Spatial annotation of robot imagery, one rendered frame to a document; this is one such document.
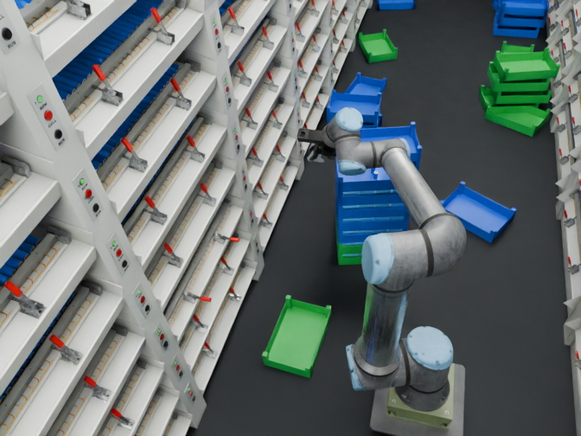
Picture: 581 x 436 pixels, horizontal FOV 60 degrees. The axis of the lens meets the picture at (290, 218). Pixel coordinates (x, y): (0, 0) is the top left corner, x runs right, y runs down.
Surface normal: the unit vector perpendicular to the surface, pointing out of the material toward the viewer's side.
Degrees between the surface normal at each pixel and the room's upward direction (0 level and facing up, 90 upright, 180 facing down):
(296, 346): 0
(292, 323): 0
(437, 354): 7
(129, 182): 17
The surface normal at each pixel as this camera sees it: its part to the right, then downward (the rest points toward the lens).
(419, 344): 0.02, -0.74
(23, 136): -0.29, 0.72
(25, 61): 0.95, 0.17
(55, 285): 0.21, -0.60
